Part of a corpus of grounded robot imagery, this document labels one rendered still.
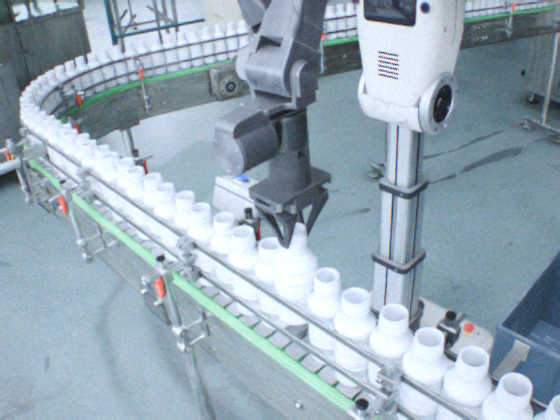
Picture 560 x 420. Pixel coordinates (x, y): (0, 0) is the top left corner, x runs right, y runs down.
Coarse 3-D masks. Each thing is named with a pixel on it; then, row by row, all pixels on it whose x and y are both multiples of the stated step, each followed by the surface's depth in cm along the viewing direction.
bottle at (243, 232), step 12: (240, 228) 86; (240, 240) 83; (252, 240) 84; (240, 252) 84; (252, 252) 85; (240, 264) 84; (252, 264) 84; (252, 276) 86; (240, 288) 87; (252, 288) 87; (252, 300) 88
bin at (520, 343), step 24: (552, 264) 106; (528, 288) 97; (552, 288) 112; (528, 312) 105; (552, 312) 114; (504, 336) 90; (528, 336) 114; (552, 336) 113; (504, 360) 85; (528, 360) 88; (552, 360) 84; (552, 384) 86
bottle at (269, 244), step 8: (264, 240) 82; (272, 240) 82; (264, 248) 83; (272, 248) 83; (264, 256) 80; (272, 256) 80; (256, 264) 84; (264, 264) 81; (256, 272) 82; (264, 272) 81; (256, 280) 84; (264, 280) 81; (272, 280) 81; (272, 288) 82; (264, 296) 83; (264, 304) 85; (272, 304) 84; (264, 312) 86; (272, 312) 85; (272, 320) 86; (280, 320) 86; (272, 328) 87
